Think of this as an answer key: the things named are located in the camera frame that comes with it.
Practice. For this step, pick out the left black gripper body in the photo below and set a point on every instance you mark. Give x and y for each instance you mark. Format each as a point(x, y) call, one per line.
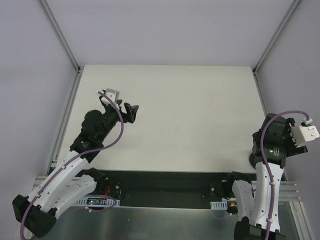
point(124, 114)

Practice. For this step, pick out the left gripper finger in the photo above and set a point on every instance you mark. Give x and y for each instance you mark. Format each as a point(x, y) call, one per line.
point(131, 109)
point(130, 118)

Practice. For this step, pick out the black phone stand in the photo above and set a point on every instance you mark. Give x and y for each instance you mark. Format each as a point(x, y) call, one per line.
point(252, 160)

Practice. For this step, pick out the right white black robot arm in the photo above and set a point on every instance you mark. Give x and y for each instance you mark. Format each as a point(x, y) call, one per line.
point(258, 217)

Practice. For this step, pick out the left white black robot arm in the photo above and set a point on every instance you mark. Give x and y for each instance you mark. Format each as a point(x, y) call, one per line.
point(39, 211)

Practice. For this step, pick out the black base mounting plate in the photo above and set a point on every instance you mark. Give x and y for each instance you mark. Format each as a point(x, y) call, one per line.
point(158, 189)

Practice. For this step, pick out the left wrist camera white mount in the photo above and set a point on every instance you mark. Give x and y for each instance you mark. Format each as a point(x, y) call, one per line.
point(108, 97)

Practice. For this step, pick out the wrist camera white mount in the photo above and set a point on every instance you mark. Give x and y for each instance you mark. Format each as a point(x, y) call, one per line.
point(306, 132)
point(108, 97)

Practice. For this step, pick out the left white cable duct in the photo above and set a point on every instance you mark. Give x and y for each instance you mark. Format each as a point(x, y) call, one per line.
point(99, 202)

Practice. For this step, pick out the white cable duct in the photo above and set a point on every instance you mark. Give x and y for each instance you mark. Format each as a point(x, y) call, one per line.
point(222, 205)
point(99, 202)

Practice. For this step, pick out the left aluminium frame post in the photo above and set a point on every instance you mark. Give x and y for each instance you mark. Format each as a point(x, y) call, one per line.
point(59, 34)

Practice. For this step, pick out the aluminium frame post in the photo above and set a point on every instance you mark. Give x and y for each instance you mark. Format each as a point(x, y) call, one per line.
point(293, 7)
point(59, 34)

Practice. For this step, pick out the right white cable duct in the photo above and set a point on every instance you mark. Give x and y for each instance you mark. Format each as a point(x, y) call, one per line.
point(222, 205)

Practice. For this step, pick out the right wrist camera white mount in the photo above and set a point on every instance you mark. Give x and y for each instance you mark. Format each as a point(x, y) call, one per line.
point(306, 132)

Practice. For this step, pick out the right aluminium frame post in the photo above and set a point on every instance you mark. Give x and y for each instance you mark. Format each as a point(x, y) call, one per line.
point(293, 7)

